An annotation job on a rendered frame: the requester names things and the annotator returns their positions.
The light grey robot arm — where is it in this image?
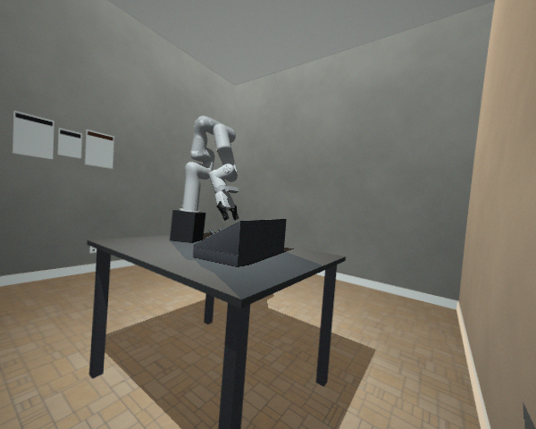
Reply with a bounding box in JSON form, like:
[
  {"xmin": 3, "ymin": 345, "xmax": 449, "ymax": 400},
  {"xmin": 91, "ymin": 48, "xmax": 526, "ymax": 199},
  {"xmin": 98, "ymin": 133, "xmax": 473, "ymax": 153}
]
[{"xmin": 180, "ymin": 116, "xmax": 239, "ymax": 213}]

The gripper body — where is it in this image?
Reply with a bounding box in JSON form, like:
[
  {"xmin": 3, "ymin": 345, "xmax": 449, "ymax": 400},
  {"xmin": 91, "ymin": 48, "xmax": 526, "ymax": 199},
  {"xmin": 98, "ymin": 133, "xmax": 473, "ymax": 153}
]
[{"xmin": 215, "ymin": 190, "xmax": 235, "ymax": 211}]

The black switch console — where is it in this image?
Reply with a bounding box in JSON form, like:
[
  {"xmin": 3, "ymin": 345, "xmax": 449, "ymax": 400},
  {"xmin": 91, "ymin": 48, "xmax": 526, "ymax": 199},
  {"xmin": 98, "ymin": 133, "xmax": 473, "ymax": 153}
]
[{"xmin": 193, "ymin": 219, "xmax": 287, "ymax": 267}]

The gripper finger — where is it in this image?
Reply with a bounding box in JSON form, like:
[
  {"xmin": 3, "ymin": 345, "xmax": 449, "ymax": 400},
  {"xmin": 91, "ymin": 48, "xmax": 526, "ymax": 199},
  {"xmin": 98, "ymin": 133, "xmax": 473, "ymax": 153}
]
[
  {"xmin": 230, "ymin": 206, "xmax": 239, "ymax": 220},
  {"xmin": 217, "ymin": 201, "xmax": 229, "ymax": 220}
]

